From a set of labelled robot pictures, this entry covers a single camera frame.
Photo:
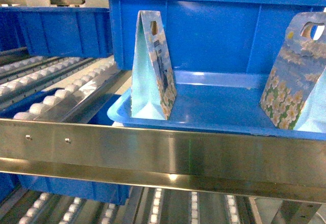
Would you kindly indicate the flower gift bag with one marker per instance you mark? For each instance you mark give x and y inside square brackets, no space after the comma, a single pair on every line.
[153,89]
[294,94]

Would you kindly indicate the white roller conveyor track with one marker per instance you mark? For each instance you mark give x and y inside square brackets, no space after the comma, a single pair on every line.
[59,91]

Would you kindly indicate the large blue plastic bin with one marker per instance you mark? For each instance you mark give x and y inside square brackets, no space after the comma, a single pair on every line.
[222,52]

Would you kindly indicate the blue bin lower shelf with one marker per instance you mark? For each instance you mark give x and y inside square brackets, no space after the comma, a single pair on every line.
[97,191]

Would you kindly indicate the blue bin behind left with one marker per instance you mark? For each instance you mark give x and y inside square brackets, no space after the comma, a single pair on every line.
[64,31]

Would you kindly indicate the steel rack front rail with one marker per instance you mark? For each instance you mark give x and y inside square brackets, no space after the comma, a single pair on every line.
[249,165]

